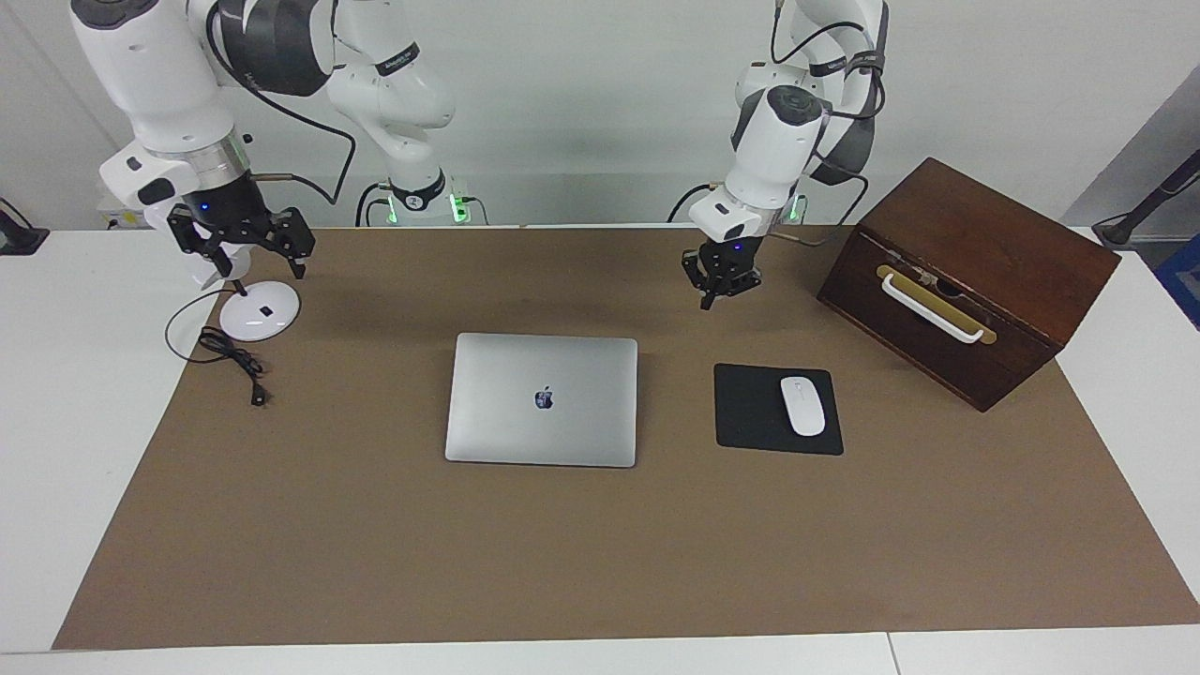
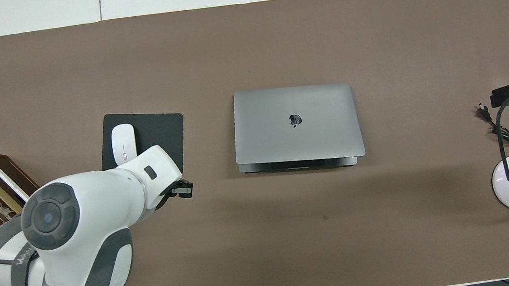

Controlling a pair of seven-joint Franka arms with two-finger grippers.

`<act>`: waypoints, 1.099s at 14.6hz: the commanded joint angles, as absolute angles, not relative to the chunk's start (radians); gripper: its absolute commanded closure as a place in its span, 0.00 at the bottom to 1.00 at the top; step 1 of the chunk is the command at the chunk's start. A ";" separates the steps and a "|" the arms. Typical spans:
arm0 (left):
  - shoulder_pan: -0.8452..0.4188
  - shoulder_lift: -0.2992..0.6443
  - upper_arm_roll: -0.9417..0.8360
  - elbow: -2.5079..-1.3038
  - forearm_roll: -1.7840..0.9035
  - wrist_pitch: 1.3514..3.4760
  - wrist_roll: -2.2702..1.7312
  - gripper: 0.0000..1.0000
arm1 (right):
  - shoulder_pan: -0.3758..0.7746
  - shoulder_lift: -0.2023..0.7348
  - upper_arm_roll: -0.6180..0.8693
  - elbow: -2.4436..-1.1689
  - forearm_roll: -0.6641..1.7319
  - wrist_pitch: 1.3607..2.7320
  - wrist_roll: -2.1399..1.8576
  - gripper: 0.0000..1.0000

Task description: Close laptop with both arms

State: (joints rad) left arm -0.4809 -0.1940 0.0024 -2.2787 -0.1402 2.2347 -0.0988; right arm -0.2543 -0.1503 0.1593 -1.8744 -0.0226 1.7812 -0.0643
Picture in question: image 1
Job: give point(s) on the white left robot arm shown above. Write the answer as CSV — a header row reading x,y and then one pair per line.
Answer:
x,y
773,155

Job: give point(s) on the white computer mouse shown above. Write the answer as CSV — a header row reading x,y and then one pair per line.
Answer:
x,y
803,408

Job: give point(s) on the black tripod leg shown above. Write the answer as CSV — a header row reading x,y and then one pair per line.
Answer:
x,y
1120,230

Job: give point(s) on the black stand foot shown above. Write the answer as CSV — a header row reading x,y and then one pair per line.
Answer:
x,y
19,239

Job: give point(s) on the black mouse pad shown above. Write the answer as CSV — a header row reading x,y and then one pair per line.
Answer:
x,y
750,412

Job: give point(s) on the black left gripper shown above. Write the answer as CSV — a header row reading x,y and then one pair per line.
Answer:
x,y
731,253

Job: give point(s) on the silver laptop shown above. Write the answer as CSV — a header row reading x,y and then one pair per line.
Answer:
x,y
581,422

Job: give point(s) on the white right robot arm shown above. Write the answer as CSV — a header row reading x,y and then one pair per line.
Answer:
x,y
150,84

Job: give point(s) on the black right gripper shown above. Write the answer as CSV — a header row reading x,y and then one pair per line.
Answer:
x,y
230,211

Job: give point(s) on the white power strip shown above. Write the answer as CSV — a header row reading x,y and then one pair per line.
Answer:
x,y
117,216

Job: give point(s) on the dark wooden box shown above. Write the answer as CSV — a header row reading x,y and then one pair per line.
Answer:
x,y
1012,272

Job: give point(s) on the brown table mat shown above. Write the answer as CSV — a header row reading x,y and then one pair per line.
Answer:
x,y
562,562

